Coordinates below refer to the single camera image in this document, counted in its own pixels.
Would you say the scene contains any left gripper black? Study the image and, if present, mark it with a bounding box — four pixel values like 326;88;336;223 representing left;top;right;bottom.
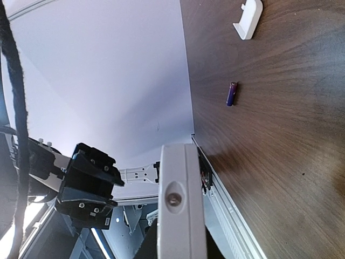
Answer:
54;143;125;230

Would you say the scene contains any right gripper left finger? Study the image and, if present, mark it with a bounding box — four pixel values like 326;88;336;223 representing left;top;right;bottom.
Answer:
134;223;158;259

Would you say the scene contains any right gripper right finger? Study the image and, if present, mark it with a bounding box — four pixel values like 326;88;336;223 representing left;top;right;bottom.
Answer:
206;229;225;259

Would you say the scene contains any white remote control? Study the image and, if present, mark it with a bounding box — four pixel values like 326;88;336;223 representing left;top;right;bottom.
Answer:
157;144;207;258

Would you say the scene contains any purple AAA battery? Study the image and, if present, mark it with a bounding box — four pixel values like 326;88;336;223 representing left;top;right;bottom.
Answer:
226;81;238;106

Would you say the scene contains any white battery cover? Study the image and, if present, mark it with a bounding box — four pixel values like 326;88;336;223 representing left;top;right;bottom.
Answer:
233;0;263;40

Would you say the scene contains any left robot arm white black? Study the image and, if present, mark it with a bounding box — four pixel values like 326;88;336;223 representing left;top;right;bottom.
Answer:
1;126;160;236

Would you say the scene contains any front aluminium rail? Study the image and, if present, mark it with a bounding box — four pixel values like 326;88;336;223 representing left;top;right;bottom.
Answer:
191;134;267;259

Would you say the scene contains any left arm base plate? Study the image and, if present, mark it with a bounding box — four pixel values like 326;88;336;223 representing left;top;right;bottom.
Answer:
197;147;213;194

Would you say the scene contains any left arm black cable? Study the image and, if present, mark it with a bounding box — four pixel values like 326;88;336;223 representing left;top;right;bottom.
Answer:
0;0;35;259

